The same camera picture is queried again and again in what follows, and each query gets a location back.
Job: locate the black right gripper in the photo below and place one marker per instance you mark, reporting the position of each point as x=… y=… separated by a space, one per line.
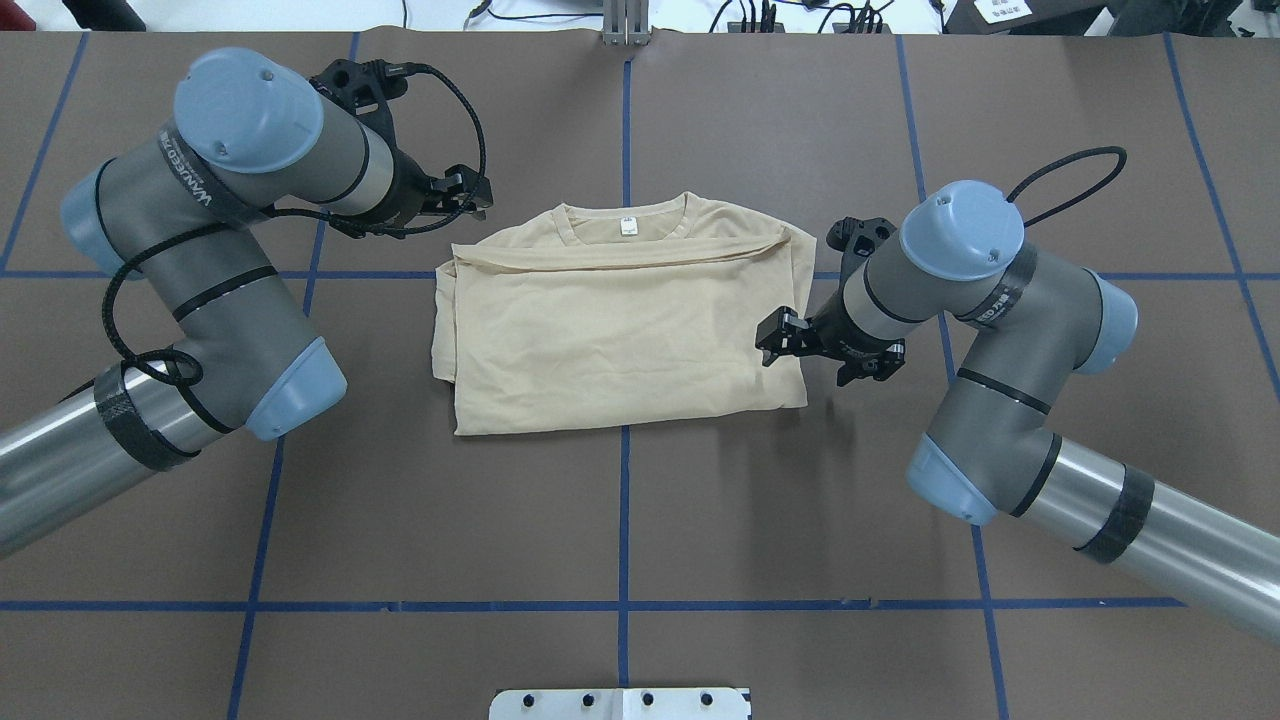
x=848 y=337

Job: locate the white pedestal column base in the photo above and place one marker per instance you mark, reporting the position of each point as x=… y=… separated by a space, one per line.
x=623 y=703

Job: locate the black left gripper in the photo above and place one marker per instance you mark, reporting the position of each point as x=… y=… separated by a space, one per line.
x=408 y=190

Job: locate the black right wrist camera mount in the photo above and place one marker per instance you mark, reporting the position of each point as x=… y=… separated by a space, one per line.
x=857 y=240

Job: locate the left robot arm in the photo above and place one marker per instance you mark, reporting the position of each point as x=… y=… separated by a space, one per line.
x=208 y=339

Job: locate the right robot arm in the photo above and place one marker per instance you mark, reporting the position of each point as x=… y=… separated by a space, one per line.
x=1037 y=320

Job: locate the aluminium frame post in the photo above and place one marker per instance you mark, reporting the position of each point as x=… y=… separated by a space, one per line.
x=626 y=23

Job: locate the beige long-sleeve printed shirt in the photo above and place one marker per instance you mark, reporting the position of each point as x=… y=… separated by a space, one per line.
x=591 y=318

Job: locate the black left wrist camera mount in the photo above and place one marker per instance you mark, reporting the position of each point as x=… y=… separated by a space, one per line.
x=364 y=89

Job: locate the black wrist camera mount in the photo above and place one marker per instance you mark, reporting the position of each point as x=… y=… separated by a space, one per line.
x=857 y=240
x=364 y=89

